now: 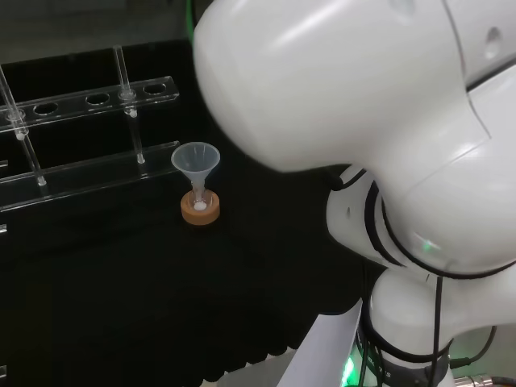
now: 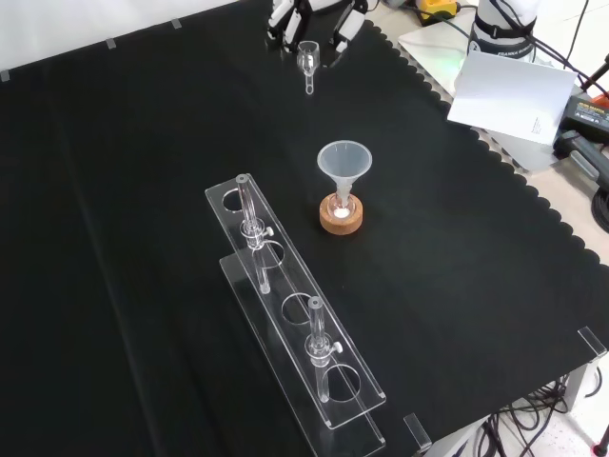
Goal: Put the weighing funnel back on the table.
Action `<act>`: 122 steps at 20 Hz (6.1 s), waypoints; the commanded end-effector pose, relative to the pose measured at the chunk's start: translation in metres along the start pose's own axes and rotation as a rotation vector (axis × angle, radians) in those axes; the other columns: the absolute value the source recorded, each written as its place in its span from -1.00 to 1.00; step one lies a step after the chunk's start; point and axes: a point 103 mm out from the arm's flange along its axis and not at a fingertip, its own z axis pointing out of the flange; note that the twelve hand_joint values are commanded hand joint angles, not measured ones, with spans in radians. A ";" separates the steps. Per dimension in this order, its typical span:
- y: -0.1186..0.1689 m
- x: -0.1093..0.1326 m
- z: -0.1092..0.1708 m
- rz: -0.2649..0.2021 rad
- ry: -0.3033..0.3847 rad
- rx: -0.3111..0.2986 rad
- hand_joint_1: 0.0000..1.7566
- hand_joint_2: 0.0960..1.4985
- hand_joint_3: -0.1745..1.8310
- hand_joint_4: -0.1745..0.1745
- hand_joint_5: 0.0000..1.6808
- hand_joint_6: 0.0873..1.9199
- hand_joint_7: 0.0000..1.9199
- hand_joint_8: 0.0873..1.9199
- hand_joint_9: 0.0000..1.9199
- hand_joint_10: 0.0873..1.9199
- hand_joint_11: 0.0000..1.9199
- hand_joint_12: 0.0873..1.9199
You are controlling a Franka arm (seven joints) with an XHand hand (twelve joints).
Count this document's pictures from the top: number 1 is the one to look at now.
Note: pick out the pale board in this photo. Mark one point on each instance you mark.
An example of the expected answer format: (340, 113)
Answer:
(318, 350)

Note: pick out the clear plastic funnel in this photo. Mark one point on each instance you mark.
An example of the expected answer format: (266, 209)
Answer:
(195, 157)

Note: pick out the black bench cloth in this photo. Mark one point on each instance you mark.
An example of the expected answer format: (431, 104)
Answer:
(141, 290)

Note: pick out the clear plastic rack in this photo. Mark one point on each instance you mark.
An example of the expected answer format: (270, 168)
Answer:
(2, 229)

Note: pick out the clear acrylic funnel stand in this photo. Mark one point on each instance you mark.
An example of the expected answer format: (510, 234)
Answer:
(80, 177)

